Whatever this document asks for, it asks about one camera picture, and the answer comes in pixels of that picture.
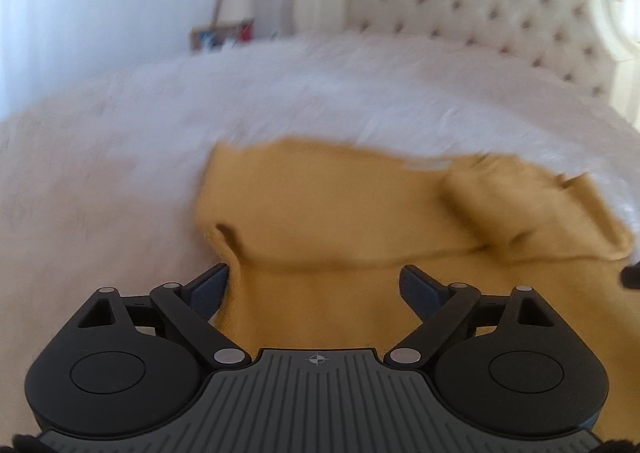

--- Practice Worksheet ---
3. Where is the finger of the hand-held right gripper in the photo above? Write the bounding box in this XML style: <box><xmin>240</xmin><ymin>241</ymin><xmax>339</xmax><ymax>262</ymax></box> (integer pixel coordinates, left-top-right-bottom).
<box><xmin>619</xmin><ymin>263</ymin><xmax>640</xmax><ymax>291</ymax></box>

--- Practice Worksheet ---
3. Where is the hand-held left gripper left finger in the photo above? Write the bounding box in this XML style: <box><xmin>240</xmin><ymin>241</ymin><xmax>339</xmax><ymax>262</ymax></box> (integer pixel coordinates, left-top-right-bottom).
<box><xmin>75</xmin><ymin>263</ymin><xmax>251</xmax><ymax>368</ymax></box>

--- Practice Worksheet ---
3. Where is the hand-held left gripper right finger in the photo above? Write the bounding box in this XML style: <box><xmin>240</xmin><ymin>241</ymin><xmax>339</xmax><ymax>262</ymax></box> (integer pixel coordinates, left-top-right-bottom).
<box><xmin>384</xmin><ymin>264</ymin><xmax>553</xmax><ymax>368</ymax></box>

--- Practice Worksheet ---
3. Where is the yellow knit sweater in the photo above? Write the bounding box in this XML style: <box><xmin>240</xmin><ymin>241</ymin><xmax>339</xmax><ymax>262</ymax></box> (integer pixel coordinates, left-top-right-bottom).
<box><xmin>192</xmin><ymin>135</ymin><xmax>640</xmax><ymax>439</ymax></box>

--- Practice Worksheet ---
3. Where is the white bed cover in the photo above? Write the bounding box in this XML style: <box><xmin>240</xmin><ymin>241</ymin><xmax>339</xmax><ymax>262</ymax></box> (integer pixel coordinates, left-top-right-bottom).
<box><xmin>0</xmin><ymin>30</ymin><xmax>640</xmax><ymax>434</ymax></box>

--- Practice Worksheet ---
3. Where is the colourful printed box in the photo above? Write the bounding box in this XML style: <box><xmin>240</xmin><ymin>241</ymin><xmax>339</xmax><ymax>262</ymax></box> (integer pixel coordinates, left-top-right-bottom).
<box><xmin>190</xmin><ymin>19</ymin><xmax>257</xmax><ymax>54</ymax></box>

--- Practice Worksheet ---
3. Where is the white table lamp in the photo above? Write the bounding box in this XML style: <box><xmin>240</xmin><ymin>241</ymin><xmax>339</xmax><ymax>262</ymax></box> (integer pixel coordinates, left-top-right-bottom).
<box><xmin>214</xmin><ymin>0</ymin><xmax>254</xmax><ymax>28</ymax></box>

